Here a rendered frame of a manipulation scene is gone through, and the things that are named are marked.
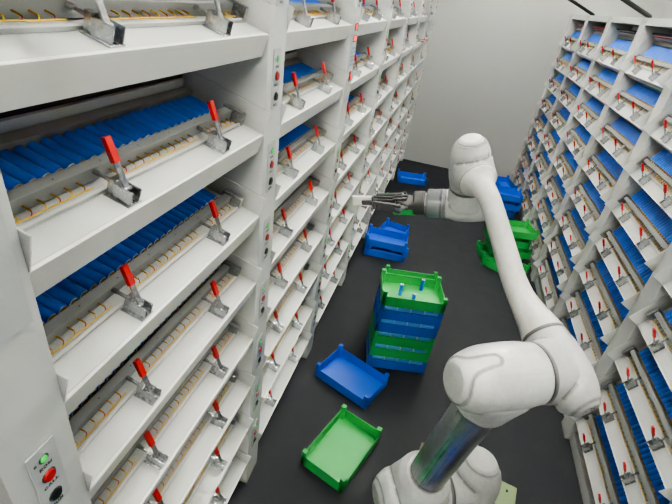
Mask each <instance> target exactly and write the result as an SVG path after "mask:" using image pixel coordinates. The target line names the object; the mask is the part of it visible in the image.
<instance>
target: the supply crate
mask: <svg viewBox="0 0 672 504"><path fill-rule="evenodd" d="M422 279H425V280H426V281H425V284H424V287H423V291H420V290H419V288H420V284H421V281H422ZM441 280H442V277H441V276H437V280H434V279H427V278H420V277H413V276H406V275H399V274H392V273H386V268H382V272H381V276H380V281H379V282H380V300H381V305H385V306H392V307H399V308H406V309H413V310H420V311H427V312H434V313H441V314H444V311H445V308H446V305H447V302H448V299H447V298H445V297H444V293H443V289H442V286H441ZM401 283H403V284H404V287H403V291H402V295H401V296H399V295H398V291H399V287H400V284H401ZM413 293H416V294H417V295H416V298H415V300H414V299H411V298H412V294H413Z"/></svg>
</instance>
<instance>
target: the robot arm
mask: <svg viewBox="0 0 672 504"><path fill-rule="evenodd" d="M497 176H498V175H497V171H496V169H495V165H494V161H493V157H492V156H491V148H490V145H489V143H488V141H487V139H486V138H485V137H483V136H482V135H480V134H475V133H471V134H466V135H463V136H462V137H460V138H459V139H457V140H456V142H455V143H454V145H453V147H452V150H451V153H450V158H449V189H428V193H426V192H425V191H414V194H413V195H407V194H406V192H405V191H404V192H397V193H377V194H376V195H374V196H362V195H352V196H351V204H352V205H359V206H372V207H373V209H377V210H384V211H391V212H396V213H399V214H400V213H401V210H412V211H413V214H414V215H424V214H425V213H426V216H427V217H428V218H445V219H451V220H453V221H459V222H481V221H485V223H486V227H487V231H488V234H489V238H490V242H491V246H492V250H493V254H494V258H495V262H496V265H497V269H498V273H499V276H500V280H501V283H502V286H503V289H504V292H505V294H506V297H507V300H508V302H509V305H510V307H511V310H512V313H513V315H514V318H515V321H516V324H517V327H518V330H519V334H520V337H521V340H522V342H520V341H501V342H492V343H484V344H478V345H473V346H470V347H467V348H465V349H463V350H461V351H459V352H457V353H456V354H454V355H453V356H452V357H450V358H449V360H448V361H447V363H446V365H445V368H444V372H443V383H444V388H445V391H446V393H447V396H448V398H449V399H450V401H451V402H452V403H451V404H450V406H449V407H448V409H447V410H446V412H445V413H444V415H443V416H442V418H441V419H440V421H439V422H438V424H437V425H436V427H435V428H434V430H433V431H432V433H431V434H430V436H429V437H428V439H427V440H426V442H425V443H424V445H423V447H422V448H421V450H416V451H412V452H410V453H408V454H406V455H405V456H404V457H403V458H401V459H400V460H398V461H397V462H395V463H393V464H392V465H391V466H388V467H385V468H384V469H382V470H381V471H380V472H379V473H378V474H377V475H376V477H375V479H374V481H373V483H372V494H373V500H374V504H495V502H496V500H497V497H498V495H499V492H500V488H501V471H500V469H499V466H498V463H497V461H496V459H495V457H494V456H493V455H492V454H491V453H490V452H489V451H488V450H486V449H485V448H483V447H480V446H478V444H479V443H480V442H481V441H482V440H483V438H484V437H485V436H486V435H487V434H488V432H489V431H490V430H491V429H492V428H496V427H499V426H502V425H504V424H505V423H507V422H508V421H510V420H512V419H513V418H515V417H517V416H519V415H521V414H523V413H525V412H527V411H528V410H529V409H530V408H533V407H536V406H541V405H554V406H555V407H556V409H557V410H558V411H559V412H560V413H562V414H565V415H567V416H570V417H571V416H572V417H576V418H578V417H582V416H584V415H586V414H588V413H590V412H592V411H594V410H595V409H597V408H598V407H599V406H600V404H601V391H600V386H599V382H598V379H597V376H596V374H595V371H594V369H593V367H592V365H591V363H590V361H589V360H588V358H587V356H586V354H585V353H584V351H583V350H582V348H581V347H580V345H579V343H578V342H577V341H576V339H575V338H574V337H573V336H572V335H571V334H570V332H569V331H568V330H567V329H566V327H565V326H564V325H563V323H562V322H561V321H560V320H559V319H558V318H557V317H556V316H555V315H554V314H553V313H552V312H551V311H550V310H549V309H548V308H547V307H546V306H545V305H544V304H543V302H542V301H541V300H540V299H539V298H538V296H537V295H536V294H535V292H534V291H533V289H532V287H531V285H530V283H529V281H528V279H527V276H526V274H525V271H524V268H523V265H522V262H521V259H520V256H519V252H518V249H517V246H516V243H515V240H514V236H513V233H512V230H511V227H510V224H509V220H508V217H507V214H506V211H505V208H504V205H503V202H502V199H501V196H500V194H499V192H498V189H497V187H496V185H495V183H496V180H497Z"/></svg>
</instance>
